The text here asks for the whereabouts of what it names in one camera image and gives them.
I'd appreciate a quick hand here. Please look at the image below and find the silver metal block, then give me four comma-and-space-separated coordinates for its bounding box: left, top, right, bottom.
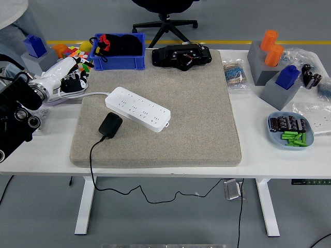
223, 178, 245, 200

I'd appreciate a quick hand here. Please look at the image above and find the light blue plate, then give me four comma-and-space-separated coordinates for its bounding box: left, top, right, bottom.
267, 111, 315, 151

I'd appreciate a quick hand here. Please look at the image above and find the person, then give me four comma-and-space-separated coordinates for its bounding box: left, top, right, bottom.
0, 0, 48, 78

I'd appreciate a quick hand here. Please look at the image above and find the white wall socket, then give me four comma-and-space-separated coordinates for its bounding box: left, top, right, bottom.
306, 113, 331, 135

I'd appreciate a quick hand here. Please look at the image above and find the clear bag of resistors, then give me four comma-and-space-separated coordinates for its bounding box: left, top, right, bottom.
222, 59, 251, 91

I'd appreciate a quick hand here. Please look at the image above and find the orange cylinder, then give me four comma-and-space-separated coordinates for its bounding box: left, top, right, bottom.
260, 29, 279, 52
264, 44, 284, 67

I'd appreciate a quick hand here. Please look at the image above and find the blue plastic bin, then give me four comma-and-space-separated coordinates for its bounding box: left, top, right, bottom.
92, 33, 146, 71

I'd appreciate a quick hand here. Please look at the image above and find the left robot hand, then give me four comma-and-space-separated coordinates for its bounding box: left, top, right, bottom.
40, 56, 94, 102

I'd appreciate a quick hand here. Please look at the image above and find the clear bag of blue parts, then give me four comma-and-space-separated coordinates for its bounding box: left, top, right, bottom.
317, 76, 331, 102

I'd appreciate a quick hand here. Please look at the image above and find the black office chair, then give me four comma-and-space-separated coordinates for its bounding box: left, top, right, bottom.
131, 0, 199, 49

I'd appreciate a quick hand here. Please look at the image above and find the crumpled clear plastic bag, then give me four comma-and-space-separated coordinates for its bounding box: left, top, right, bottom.
280, 48, 323, 75

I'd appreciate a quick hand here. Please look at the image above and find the black pouch with red trim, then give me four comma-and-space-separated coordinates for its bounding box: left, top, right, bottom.
89, 33, 144, 57

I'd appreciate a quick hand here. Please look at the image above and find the grey single-slot block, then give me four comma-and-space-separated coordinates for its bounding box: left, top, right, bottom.
20, 48, 59, 77
259, 71, 303, 111

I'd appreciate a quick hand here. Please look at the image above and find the yellow ball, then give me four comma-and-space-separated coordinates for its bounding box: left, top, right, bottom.
79, 42, 93, 54

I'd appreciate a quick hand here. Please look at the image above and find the clear socket bag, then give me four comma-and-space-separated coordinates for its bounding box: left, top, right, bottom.
292, 102, 331, 136

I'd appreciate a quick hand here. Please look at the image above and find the grey-white power strip cord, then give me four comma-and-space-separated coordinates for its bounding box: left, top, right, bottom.
45, 90, 111, 104

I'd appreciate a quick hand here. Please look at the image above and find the black desk control panel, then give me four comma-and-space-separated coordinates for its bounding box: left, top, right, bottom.
291, 179, 331, 185

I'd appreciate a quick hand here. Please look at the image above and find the black plug adapter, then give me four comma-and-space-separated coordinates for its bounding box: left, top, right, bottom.
98, 112, 123, 140

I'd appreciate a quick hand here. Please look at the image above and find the white table leg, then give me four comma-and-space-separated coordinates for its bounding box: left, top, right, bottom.
254, 178, 281, 237
74, 176, 98, 235

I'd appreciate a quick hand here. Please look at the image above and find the blue plastic block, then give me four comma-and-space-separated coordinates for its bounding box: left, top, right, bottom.
275, 65, 300, 90
23, 34, 48, 58

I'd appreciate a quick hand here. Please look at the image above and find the thin black floor cable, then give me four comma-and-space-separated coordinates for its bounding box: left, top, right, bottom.
0, 175, 14, 205

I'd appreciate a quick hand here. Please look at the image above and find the orange plastic object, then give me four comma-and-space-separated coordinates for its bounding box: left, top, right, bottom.
51, 43, 68, 59

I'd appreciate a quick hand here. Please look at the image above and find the black adapter cord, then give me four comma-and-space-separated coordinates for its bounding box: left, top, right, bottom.
89, 135, 228, 205

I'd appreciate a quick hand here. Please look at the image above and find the grey two-slot block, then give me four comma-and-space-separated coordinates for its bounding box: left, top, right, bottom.
247, 40, 285, 86

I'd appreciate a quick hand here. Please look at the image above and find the long black floor cable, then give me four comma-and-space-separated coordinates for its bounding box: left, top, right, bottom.
236, 178, 245, 248

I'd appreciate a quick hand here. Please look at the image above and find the pile of green cylinders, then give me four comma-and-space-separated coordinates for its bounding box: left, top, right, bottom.
281, 131, 308, 147

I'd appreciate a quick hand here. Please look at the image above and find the black mechanical device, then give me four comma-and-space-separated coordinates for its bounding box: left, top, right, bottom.
151, 42, 213, 72

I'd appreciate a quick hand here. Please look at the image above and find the white power strip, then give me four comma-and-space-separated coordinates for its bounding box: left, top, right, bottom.
104, 86, 172, 133

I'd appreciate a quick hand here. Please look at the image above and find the grey-brown mat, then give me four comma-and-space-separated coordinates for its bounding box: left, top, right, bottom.
69, 50, 243, 168

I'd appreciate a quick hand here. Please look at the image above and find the short black floor cable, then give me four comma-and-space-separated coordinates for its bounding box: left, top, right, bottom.
310, 234, 331, 248

